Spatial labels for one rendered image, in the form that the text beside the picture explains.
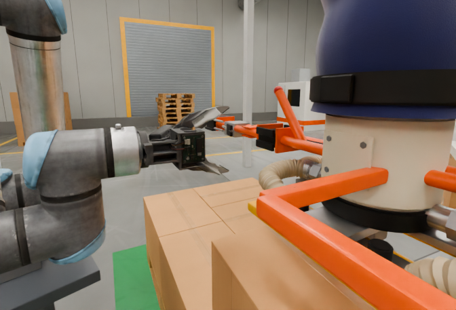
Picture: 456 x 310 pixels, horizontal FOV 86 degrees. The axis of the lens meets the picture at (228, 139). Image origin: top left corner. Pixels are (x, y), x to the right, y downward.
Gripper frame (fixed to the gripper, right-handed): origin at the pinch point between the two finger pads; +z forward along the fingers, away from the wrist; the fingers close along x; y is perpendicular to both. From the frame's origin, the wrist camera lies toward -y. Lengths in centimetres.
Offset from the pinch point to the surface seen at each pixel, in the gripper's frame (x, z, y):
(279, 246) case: -28.0, 11.9, 6.1
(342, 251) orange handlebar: 1.2, -12.8, 40.9
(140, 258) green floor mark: -125, -7, -140
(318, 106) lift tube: 8.8, 4.0, 22.6
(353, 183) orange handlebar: 0.4, 0.2, 32.2
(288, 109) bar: 6.9, 13.1, 5.2
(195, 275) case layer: -69, 5, -40
